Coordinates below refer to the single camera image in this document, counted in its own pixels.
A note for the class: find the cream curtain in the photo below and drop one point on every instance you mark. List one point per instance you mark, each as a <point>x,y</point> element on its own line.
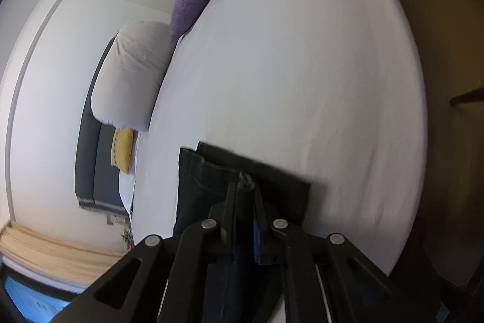
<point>70,261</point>

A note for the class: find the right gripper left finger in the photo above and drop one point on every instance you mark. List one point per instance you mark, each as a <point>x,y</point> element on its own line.
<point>202,283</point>

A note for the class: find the bed with white sheet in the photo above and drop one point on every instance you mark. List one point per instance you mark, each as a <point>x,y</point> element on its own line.
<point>330,91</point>

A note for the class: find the dark grey headboard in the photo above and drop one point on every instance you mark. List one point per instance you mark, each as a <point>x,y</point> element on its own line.
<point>96,179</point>

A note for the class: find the rolled white duvet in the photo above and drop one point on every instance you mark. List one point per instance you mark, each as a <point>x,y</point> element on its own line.
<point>127,86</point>

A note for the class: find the yellow cushion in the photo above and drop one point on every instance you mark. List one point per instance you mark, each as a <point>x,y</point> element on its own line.
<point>121,150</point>

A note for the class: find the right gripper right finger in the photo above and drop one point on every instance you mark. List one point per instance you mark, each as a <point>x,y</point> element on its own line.
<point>294,267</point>

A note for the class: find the black denim pants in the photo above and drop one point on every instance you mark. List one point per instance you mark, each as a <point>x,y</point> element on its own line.
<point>247,281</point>

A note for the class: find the white pillow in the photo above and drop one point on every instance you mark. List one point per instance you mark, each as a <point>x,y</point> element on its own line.
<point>126,185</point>

